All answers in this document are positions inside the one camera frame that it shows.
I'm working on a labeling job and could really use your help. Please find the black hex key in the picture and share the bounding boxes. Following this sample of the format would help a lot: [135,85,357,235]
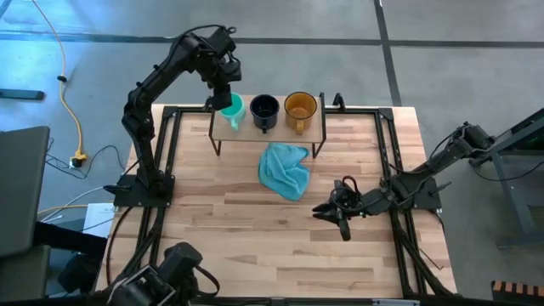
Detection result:
[418,248,445,271]

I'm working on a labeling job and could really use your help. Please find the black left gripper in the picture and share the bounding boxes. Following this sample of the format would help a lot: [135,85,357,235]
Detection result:
[207,59,242,112]

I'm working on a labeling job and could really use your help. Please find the orange black striped block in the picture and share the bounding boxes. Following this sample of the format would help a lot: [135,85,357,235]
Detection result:
[490,280,544,303]

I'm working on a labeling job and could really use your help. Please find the black metal table frame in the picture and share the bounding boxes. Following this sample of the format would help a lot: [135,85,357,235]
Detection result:
[91,92,458,298]

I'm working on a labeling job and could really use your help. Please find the blue cloth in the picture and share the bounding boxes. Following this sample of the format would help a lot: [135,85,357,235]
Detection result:
[258,142,311,202]

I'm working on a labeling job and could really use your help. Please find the teal mug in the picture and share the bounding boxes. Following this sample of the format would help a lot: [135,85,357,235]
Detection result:
[218,92,247,132]

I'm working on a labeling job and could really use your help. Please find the black mug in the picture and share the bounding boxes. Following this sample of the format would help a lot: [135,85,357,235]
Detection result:
[249,93,281,134]

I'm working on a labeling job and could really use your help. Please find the dark grey box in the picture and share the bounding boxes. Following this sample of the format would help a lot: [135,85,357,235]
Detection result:
[0,245,51,301]

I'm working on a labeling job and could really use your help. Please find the grey metal cart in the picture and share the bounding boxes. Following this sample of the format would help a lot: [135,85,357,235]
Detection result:
[469,108,544,250]

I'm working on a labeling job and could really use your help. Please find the amber glass mug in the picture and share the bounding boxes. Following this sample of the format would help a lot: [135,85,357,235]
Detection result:
[283,91,319,136]

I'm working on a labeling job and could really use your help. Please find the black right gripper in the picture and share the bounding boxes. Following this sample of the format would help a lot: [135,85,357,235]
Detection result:
[312,176,366,242]

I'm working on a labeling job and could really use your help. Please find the yellow plug with adapter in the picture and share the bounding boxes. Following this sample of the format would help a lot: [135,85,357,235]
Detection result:
[70,150,88,169]

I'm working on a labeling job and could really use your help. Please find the thin black floor cable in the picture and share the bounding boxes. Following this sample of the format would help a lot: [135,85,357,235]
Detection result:
[44,138,127,179]

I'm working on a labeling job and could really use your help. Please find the dark grey monitor panel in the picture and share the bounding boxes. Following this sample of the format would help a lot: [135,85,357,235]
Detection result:
[0,125,51,258]

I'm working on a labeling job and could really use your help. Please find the white paper sheet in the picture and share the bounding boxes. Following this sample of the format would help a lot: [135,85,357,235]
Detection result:
[82,202,116,238]

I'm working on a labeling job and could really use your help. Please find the black beam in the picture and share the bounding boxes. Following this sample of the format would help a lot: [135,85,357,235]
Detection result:
[33,220,107,256]

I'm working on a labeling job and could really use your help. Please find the thick yellow cable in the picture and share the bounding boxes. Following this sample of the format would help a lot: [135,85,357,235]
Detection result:
[31,0,88,159]

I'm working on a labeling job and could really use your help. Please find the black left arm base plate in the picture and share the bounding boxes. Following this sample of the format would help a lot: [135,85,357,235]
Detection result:
[103,173,176,208]

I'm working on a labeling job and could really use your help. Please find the thin yellow cable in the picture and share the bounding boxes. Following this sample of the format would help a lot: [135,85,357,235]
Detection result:
[37,204,88,216]

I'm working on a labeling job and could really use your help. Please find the black flat floor bar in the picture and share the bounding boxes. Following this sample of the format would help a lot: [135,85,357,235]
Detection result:
[0,88,46,102]

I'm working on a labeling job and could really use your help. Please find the silver metal bracket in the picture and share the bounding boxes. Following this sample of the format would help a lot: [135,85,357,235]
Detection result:
[371,298,420,306]

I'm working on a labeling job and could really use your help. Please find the wooden shelf black legs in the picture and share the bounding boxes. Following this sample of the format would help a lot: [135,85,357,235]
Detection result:
[207,88,327,158]

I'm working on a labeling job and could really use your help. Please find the black bag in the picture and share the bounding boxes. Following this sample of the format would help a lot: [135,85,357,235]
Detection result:
[57,253,103,294]

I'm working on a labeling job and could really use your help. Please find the black cable loop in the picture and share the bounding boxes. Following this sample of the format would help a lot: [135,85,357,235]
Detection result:
[105,206,133,286]

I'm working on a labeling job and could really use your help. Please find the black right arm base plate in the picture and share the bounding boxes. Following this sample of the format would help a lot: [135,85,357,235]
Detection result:
[380,176,452,212]

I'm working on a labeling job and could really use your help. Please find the white cable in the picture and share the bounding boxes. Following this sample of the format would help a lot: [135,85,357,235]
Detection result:
[40,185,105,223]

